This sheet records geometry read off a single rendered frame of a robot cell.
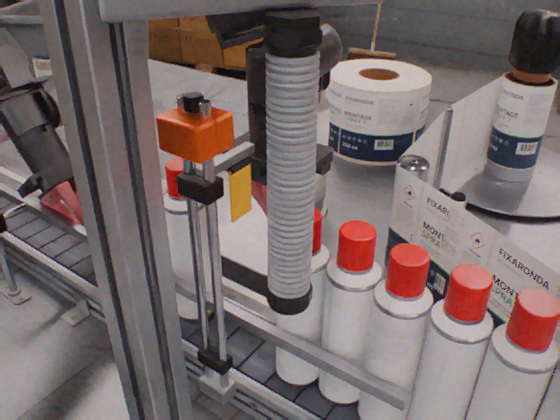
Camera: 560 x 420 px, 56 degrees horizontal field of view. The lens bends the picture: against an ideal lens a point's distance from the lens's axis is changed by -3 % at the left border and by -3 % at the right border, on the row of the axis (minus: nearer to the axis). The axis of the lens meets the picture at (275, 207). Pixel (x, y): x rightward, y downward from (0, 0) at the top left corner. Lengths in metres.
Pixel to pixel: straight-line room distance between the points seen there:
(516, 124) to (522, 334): 0.60
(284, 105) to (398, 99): 0.69
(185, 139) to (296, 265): 0.12
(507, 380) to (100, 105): 0.35
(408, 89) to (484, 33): 3.92
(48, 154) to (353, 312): 0.47
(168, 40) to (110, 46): 4.00
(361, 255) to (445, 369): 0.12
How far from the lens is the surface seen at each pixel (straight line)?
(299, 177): 0.34
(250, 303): 0.67
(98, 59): 0.35
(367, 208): 0.91
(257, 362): 0.64
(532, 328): 0.44
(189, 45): 4.26
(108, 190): 0.38
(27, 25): 3.01
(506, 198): 0.98
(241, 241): 0.82
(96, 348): 0.75
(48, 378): 0.74
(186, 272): 0.64
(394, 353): 0.50
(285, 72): 0.31
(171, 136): 0.42
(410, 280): 0.45
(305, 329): 0.55
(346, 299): 0.49
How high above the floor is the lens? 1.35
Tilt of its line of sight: 32 degrees down
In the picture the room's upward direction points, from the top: straight up
